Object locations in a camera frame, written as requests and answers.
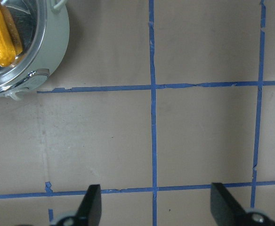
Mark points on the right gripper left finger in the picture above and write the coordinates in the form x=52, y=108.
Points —
x=88, y=213

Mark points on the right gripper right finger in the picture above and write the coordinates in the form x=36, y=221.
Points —
x=227, y=211

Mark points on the yellow toy corn cob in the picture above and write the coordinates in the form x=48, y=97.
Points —
x=10, y=42

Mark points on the pale green electric pot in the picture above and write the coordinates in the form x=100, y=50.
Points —
x=43, y=26

